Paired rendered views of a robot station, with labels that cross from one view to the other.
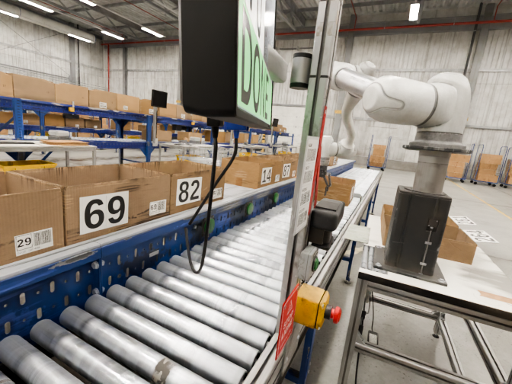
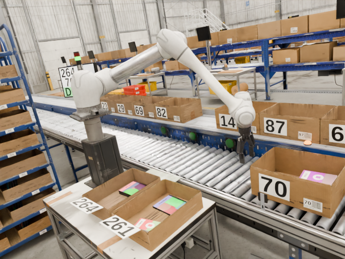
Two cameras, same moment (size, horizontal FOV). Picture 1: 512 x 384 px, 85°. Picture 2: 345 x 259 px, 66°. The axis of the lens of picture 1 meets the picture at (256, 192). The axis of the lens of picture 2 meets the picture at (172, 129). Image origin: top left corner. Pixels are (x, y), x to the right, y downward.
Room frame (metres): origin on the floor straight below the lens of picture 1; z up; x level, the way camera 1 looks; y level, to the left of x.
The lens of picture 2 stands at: (2.31, -2.02, 1.59)
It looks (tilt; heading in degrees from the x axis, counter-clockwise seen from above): 18 degrees down; 115
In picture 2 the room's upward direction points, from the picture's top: 9 degrees counter-clockwise
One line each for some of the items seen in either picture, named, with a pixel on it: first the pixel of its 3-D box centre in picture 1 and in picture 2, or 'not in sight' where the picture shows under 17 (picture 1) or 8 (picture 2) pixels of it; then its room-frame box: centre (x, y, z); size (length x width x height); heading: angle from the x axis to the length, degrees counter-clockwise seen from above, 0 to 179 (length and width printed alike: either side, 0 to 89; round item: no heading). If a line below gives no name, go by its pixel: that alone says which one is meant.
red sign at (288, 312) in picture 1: (291, 312); not in sight; (0.57, -0.11, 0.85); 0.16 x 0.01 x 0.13; 155
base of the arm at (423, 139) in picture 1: (436, 141); (90, 109); (1.15, -0.70, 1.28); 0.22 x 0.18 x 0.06; 149
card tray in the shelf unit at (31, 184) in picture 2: not in sight; (25, 181); (0.03, -0.54, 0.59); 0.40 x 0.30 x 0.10; 63
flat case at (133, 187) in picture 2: not in sight; (136, 189); (1.44, -0.81, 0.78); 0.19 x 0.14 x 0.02; 161
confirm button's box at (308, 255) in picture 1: (308, 262); not in sight; (0.63, -0.14, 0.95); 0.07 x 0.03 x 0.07; 155
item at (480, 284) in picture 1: (424, 250); (120, 202); (1.37, -0.90, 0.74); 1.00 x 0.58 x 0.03; 157
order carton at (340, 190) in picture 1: (334, 189); (298, 177); (2.35, -0.67, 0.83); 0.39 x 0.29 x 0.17; 157
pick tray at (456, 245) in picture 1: (422, 236); (123, 192); (1.40, -0.89, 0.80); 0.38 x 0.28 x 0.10; 69
